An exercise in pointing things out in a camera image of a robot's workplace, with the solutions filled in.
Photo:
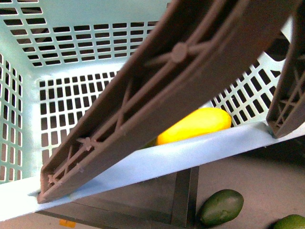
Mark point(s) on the yellow mango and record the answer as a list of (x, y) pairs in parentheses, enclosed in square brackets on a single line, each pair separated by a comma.
[(200, 122)]

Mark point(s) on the brown basket handle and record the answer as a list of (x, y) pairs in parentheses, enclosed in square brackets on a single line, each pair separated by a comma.
[(196, 50)]

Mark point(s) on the light blue plastic basket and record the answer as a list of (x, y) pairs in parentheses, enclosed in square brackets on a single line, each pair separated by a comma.
[(57, 56)]

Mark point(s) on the green avocado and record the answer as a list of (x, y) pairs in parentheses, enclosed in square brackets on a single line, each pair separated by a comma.
[(221, 207), (293, 221)]

